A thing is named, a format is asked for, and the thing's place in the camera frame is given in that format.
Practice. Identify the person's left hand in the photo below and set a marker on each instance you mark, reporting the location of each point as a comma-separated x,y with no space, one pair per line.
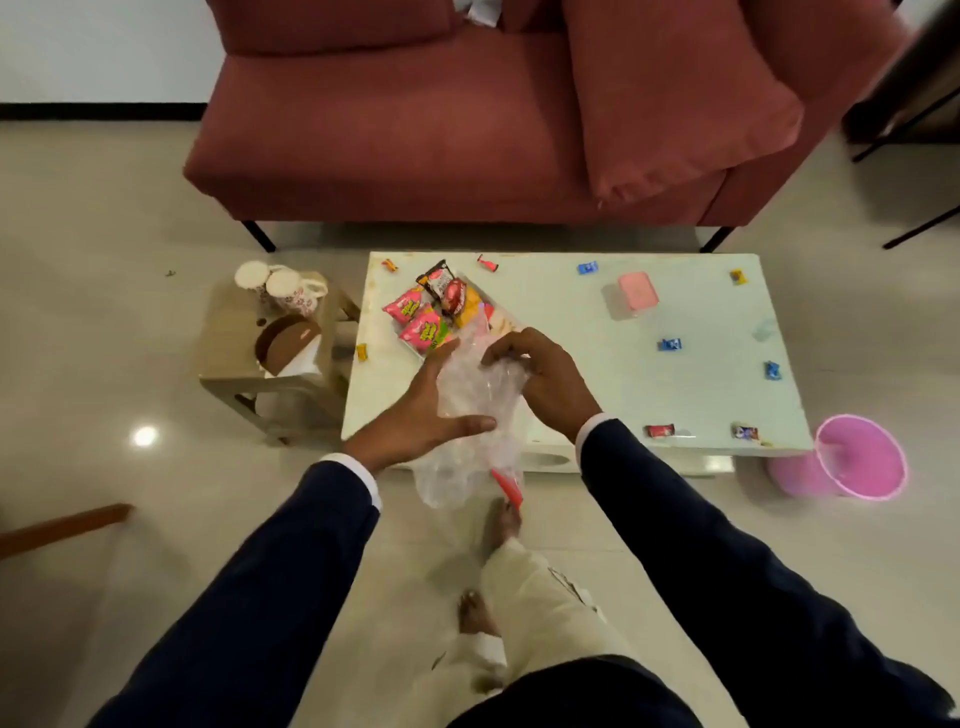
409,427

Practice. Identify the person's right hand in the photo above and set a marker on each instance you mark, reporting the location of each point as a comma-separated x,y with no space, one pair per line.
559,386

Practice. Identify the person's left thumb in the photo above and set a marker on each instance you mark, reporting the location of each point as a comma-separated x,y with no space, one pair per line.
466,426

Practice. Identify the person's right fingers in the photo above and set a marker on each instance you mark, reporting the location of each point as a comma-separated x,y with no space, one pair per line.
510,346

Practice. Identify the clear plastic bag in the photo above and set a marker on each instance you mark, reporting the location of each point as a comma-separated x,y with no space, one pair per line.
472,450

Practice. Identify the person's right forearm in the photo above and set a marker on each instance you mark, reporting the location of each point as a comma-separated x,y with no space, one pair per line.
735,592

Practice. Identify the person's left forearm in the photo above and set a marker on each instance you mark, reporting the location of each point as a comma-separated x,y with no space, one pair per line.
262,607

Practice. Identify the orange snack packet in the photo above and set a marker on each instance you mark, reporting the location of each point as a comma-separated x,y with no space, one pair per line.
472,306

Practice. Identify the red wrapped candy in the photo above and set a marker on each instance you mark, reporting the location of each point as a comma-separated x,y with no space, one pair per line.
660,430
487,263

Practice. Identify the pink snack packet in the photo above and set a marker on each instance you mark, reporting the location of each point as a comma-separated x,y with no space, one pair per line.
421,330
404,304

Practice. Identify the black and red snack packet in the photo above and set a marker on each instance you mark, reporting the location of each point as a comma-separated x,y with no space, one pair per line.
436,277

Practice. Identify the blue wrapped candy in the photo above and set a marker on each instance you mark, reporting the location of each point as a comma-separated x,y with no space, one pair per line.
669,344
772,370
587,268

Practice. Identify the pink lidded plastic box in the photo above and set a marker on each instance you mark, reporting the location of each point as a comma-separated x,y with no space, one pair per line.
638,291

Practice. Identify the person's right leg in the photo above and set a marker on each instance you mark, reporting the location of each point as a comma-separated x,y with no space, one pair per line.
547,607

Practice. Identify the person's leg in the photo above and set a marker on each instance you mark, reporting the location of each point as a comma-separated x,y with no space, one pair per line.
469,652
547,607

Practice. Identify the brown round napkin holder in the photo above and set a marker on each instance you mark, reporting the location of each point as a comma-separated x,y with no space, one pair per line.
283,343

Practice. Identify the white patterned mug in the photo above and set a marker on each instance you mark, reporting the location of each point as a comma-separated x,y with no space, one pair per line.
253,276
294,292

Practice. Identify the person's left leg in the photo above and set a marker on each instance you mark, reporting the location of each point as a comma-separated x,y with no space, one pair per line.
469,652

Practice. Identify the red sofa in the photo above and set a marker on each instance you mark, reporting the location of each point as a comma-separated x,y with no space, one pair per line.
420,127

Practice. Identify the small wooden side table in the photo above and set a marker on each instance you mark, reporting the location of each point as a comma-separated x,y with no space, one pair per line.
232,352

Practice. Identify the multicoloured wrapped candy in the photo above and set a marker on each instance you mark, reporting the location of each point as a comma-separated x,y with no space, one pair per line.
745,432

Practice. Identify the person's dark jacket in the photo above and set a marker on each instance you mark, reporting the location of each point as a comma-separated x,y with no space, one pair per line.
577,694

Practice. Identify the red sofa cushion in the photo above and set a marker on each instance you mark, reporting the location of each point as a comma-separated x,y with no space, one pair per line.
675,90

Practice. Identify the white cloth item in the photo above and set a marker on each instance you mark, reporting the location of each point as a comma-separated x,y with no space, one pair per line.
480,9

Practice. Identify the pink plastic bin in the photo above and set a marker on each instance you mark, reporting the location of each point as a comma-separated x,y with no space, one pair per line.
855,461

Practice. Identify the brown wooden bar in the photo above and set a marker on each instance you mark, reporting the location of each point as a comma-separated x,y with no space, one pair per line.
60,529

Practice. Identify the black metal chair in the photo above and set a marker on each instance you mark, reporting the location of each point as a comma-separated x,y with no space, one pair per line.
904,97

